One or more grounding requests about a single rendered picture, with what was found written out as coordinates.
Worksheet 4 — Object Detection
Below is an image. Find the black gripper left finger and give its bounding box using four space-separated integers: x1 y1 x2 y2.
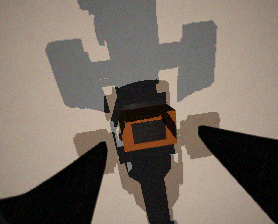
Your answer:
0 141 108 224

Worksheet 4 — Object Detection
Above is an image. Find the orange block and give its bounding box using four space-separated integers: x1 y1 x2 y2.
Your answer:
118 104 177 152

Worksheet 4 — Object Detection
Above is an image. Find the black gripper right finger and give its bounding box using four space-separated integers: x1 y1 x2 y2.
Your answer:
198 125 278 224

